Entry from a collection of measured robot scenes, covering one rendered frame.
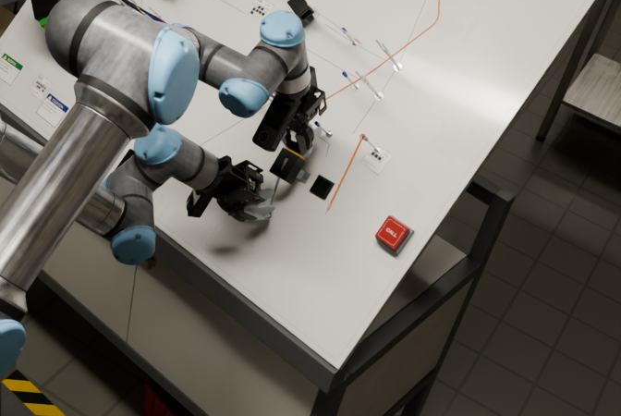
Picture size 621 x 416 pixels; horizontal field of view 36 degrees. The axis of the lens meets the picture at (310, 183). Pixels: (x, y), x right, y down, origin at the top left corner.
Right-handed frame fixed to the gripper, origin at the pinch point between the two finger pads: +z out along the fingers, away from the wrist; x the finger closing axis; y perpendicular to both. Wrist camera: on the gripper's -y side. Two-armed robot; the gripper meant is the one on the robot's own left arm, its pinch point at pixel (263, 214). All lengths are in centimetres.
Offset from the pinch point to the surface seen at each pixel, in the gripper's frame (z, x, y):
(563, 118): 246, 152, -5
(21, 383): 33, 3, -114
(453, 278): 53, -2, 14
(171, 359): 25, -11, -49
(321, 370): 13.9, -30.2, 1.2
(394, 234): 10.1, -9.9, 23.7
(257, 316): 7.5, -17.5, -8.8
